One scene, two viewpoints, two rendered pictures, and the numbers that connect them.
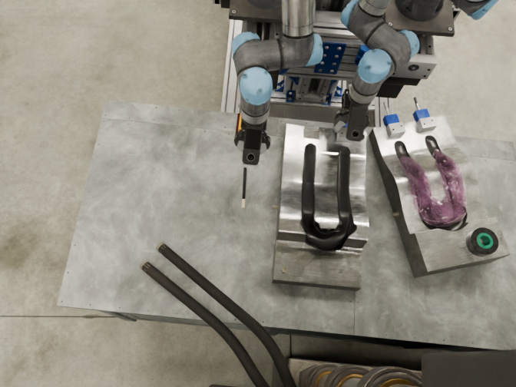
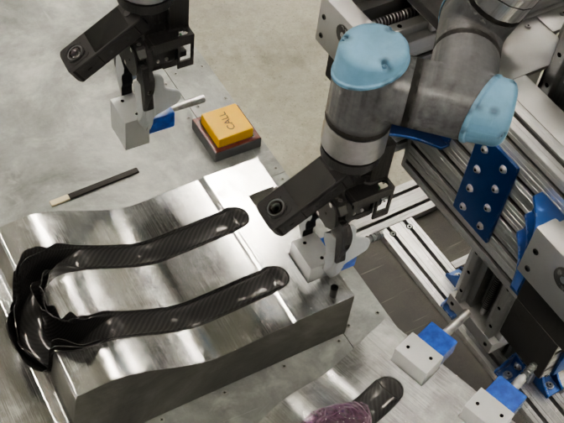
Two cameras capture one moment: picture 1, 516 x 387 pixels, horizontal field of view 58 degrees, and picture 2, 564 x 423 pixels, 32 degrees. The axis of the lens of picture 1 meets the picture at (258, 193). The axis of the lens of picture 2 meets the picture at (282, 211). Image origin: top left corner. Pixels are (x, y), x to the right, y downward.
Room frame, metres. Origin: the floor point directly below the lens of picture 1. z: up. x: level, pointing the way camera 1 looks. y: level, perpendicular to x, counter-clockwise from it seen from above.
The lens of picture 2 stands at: (0.23, -0.85, 1.92)
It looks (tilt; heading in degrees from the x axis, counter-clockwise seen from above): 51 degrees down; 55
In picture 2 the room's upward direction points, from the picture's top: 9 degrees clockwise
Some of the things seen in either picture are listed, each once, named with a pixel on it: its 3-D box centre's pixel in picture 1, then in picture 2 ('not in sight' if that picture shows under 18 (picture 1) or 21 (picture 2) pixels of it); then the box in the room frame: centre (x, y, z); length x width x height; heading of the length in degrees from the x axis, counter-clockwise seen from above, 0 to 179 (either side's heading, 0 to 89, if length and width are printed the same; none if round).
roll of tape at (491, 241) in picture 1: (481, 242); not in sight; (0.40, -0.66, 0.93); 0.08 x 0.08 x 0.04
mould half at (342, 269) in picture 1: (321, 202); (132, 300); (0.48, -0.20, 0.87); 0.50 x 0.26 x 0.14; 1
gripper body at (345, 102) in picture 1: (356, 102); (349, 176); (0.74, -0.26, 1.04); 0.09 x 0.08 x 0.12; 1
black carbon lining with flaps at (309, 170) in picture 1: (328, 193); (146, 279); (0.50, -0.21, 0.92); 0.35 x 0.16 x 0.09; 1
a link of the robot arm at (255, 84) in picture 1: (255, 90); not in sight; (0.61, 0.03, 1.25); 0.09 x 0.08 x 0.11; 17
